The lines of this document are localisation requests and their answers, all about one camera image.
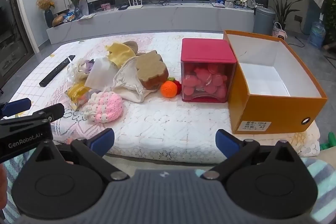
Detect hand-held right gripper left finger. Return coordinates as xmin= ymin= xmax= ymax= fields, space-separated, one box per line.
xmin=26 ymin=128 xmax=130 ymax=183

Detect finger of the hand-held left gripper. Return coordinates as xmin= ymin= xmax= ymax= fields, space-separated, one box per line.
xmin=0 ymin=103 xmax=65 ymax=127
xmin=0 ymin=98 xmax=32 ymax=118

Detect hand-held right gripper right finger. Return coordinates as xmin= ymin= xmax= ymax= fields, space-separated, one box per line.
xmin=201 ymin=129 xmax=306 ymax=183

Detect plastic-wrapped purple flower bouquet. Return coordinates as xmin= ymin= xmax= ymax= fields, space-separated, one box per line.
xmin=67 ymin=57 xmax=118 ymax=90

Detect orange cardboard box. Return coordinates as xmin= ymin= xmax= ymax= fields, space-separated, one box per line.
xmin=223 ymin=30 xmax=328 ymax=135

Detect yellow cloth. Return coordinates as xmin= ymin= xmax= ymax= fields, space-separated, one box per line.
xmin=105 ymin=42 xmax=137 ymax=69

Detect yellow snack packet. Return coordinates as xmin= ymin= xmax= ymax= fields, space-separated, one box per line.
xmin=64 ymin=82 xmax=92 ymax=110

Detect pink white crochet plush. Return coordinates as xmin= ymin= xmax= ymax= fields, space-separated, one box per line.
xmin=83 ymin=91 xmax=124 ymax=123

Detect black remote control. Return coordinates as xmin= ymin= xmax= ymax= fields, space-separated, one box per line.
xmin=39 ymin=55 xmax=76 ymax=87

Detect pink plush toys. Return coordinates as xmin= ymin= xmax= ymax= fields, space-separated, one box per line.
xmin=184 ymin=67 xmax=228 ymax=98

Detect white patterned mattress cover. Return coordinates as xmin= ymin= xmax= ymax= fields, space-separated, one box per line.
xmin=8 ymin=31 xmax=321 ymax=161

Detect red crochet strawberry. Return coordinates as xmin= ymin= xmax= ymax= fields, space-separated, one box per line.
xmin=168 ymin=77 xmax=182 ymax=95

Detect glass sliding door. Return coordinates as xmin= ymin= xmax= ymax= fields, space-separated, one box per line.
xmin=0 ymin=0 xmax=36 ymax=88

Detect orange crochet ball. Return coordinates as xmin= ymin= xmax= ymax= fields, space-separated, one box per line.
xmin=161 ymin=77 xmax=179 ymax=97

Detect bread-shaped plush toy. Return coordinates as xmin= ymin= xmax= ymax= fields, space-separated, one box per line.
xmin=135 ymin=53 xmax=169 ymax=90

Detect red storage box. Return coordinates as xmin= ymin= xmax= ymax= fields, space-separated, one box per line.
xmin=181 ymin=38 xmax=237 ymax=103

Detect bread snack bag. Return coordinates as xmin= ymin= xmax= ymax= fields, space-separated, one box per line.
xmin=52 ymin=13 xmax=67 ymax=28

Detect beige plush toy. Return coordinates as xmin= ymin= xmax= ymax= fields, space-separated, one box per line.
xmin=123 ymin=41 xmax=139 ymax=54

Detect green plastic object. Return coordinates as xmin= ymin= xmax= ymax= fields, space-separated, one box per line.
xmin=321 ymin=132 xmax=336 ymax=152

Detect yellow dried flowers in vase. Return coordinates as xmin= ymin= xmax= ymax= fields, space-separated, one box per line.
xmin=36 ymin=0 xmax=55 ymax=28

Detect pink space heater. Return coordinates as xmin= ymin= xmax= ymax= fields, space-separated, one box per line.
xmin=272 ymin=22 xmax=288 ymax=39

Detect grey trash can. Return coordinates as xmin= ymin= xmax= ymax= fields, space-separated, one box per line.
xmin=253 ymin=7 xmax=276 ymax=36

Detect grey marble media console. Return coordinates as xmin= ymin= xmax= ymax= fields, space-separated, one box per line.
xmin=46 ymin=0 xmax=255 ymax=45

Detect white router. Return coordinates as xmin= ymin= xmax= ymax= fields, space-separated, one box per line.
xmin=127 ymin=0 xmax=143 ymax=10

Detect blue water bottle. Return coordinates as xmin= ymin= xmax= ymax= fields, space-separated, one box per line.
xmin=308 ymin=21 xmax=326 ymax=49

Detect tall green potted plant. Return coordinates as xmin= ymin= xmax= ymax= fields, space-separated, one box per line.
xmin=265 ymin=0 xmax=305 ymax=30

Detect leafy green plant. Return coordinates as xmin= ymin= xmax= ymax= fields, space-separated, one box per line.
xmin=324 ymin=0 xmax=336 ymax=43

